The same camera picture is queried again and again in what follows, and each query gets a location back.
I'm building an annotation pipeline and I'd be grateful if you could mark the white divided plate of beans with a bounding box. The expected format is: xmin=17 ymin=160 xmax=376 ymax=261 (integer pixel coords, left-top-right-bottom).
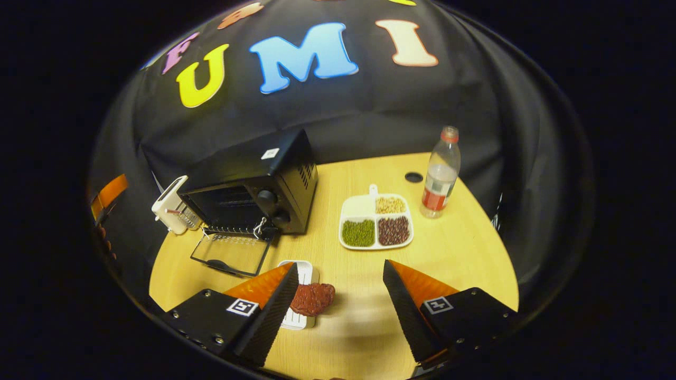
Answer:
xmin=339 ymin=184 xmax=414 ymax=251

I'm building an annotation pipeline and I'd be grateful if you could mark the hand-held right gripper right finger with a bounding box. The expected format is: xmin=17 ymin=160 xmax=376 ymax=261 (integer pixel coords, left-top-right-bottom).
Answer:
xmin=383 ymin=260 xmax=521 ymax=370

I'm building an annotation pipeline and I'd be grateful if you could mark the small white ribbed tray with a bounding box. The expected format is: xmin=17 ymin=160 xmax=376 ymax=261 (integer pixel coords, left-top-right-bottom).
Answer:
xmin=277 ymin=260 xmax=320 ymax=330

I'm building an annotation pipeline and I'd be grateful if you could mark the white toaster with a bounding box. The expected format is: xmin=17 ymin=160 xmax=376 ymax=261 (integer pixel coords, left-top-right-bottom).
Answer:
xmin=152 ymin=175 xmax=189 ymax=235

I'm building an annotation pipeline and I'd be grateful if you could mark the black electric oven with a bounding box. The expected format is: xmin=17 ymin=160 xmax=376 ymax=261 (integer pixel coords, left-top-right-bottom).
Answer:
xmin=179 ymin=129 xmax=319 ymax=278

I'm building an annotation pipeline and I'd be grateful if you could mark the clear bottle with red label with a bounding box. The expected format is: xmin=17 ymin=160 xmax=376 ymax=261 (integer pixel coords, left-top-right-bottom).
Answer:
xmin=420 ymin=126 xmax=461 ymax=219

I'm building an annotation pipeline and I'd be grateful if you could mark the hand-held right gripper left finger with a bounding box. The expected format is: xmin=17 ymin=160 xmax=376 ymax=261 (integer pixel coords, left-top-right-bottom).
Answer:
xmin=161 ymin=262 xmax=300 ymax=368

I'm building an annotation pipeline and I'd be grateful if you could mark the black backdrop cloth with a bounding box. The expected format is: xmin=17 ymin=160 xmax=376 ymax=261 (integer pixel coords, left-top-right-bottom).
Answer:
xmin=87 ymin=0 xmax=595 ymax=312

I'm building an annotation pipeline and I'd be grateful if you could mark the red meat patty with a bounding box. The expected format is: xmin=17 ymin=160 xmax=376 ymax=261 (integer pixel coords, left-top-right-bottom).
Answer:
xmin=289 ymin=283 xmax=336 ymax=317

